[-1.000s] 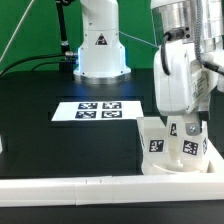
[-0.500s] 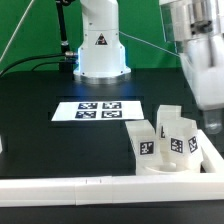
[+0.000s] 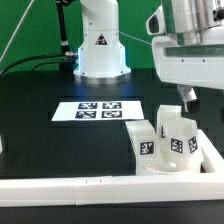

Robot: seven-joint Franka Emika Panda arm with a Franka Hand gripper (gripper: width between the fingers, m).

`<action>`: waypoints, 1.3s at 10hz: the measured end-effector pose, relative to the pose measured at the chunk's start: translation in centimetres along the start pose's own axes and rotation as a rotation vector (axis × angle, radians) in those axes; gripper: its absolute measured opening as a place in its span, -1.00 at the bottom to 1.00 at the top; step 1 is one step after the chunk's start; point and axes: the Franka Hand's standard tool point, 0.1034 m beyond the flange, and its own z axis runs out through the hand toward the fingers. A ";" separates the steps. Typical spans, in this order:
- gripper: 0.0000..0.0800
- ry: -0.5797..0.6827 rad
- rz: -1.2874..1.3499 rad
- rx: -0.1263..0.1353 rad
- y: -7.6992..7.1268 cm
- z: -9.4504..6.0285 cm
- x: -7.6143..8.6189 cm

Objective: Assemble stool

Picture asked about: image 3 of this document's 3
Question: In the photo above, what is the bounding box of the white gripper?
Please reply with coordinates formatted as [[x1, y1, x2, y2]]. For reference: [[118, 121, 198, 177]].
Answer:
[[152, 33, 224, 114]]

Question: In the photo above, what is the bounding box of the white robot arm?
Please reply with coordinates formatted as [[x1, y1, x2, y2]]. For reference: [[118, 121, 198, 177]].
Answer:
[[74, 0, 224, 111]]

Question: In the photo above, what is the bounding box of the white marker sheet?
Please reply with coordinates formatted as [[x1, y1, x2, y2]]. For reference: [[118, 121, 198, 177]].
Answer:
[[52, 101, 144, 121]]

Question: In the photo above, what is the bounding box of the white L-shaped fence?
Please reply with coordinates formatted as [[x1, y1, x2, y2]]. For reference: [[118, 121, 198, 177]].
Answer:
[[0, 132, 224, 207]]

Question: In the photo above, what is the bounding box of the thin white rod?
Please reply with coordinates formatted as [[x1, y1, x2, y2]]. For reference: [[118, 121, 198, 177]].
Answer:
[[0, 0, 36, 63]]

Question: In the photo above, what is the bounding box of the white part left edge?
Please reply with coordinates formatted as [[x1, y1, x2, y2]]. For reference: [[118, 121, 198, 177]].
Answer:
[[0, 135, 3, 154]]

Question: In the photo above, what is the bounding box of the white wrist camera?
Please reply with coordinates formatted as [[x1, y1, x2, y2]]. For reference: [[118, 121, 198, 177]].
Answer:
[[146, 6, 166, 35]]

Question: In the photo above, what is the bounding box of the thin white cable right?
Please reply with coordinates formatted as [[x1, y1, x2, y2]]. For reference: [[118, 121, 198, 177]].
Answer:
[[118, 30, 153, 46]]

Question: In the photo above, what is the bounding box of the black cable upper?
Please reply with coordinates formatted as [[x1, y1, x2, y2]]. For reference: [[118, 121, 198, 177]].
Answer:
[[0, 51, 78, 75]]

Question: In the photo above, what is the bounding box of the black cable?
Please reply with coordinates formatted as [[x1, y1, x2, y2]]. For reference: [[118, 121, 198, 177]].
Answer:
[[0, 51, 78, 75], [31, 59, 78, 72]]

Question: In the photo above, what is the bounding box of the black cable lower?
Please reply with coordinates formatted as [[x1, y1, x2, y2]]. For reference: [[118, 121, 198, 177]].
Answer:
[[31, 59, 78, 72]]

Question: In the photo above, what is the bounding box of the black vertical hose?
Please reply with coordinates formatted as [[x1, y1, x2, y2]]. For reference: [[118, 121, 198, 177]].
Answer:
[[54, 0, 71, 54]]

